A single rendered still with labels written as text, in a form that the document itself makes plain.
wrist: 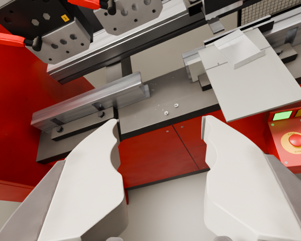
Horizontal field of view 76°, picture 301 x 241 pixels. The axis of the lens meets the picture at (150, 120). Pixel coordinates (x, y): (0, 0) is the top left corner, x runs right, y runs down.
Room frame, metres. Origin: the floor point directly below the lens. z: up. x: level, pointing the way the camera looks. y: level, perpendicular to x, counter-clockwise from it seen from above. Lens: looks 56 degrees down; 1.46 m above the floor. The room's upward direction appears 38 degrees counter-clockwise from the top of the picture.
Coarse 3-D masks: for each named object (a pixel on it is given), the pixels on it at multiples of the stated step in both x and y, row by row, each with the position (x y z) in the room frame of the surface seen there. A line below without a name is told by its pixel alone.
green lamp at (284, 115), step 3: (288, 111) 0.14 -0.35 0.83; (291, 111) 0.13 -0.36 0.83; (276, 114) 0.15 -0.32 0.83; (279, 114) 0.15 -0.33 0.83; (282, 114) 0.14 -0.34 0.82; (285, 114) 0.14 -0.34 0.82; (288, 114) 0.13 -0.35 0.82; (276, 117) 0.15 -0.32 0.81; (279, 117) 0.14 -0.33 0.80; (282, 117) 0.14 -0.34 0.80; (285, 117) 0.14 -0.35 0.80; (288, 117) 0.13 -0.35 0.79
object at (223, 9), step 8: (208, 0) 0.40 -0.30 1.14; (216, 0) 0.39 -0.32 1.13; (224, 0) 0.38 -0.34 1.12; (232, 0) 0.37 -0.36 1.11; (240, 0) 0.37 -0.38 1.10; (208, 8) 0.40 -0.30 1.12; (216, 8) 0.39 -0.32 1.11; (224, 8) 0.39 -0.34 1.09; (232, 8) 0.38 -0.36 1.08; (208, 16) 0.41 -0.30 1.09
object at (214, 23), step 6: (186, 0) 0.62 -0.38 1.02; (198, 0) 0.57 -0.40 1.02; (186, 6) 0.60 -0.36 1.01; (192, 6) 0.57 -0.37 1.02; (198, 6) 0.56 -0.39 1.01; (192, 12) 0.57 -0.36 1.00; (198, 12) 0.57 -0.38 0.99; (216, 18) 0.47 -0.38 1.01; (210, 24) 0.46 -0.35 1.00; (216, 24) 0.44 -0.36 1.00; (216, 30) 0.42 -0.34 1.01; (222, 30) 0.41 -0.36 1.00
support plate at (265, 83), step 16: (256, 32) 0.33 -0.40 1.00; (208, 48) 0.39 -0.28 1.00; (272, 48) 0.25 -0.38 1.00; (208, 64) 0.34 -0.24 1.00; (224, 64) 0.31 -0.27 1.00; (256, 64) 0.24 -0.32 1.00; (272, 64) 0.21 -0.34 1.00; (224, 80) 0.27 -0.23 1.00; (240, 80) 0.24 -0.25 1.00; (256, 80) 0.21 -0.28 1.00; (272, 80) 0.18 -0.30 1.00; (288, 80) 0.16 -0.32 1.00; (224, 96) 0.23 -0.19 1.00; (240, 96) 0.20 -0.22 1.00; (256, 96) 0.17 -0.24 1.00; (272, 96) 0.15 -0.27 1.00; (288, 96) 0.13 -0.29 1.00; (224, 112) 0.19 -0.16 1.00; (240, 112) 0.17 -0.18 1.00; (256, 112) 0.14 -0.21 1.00
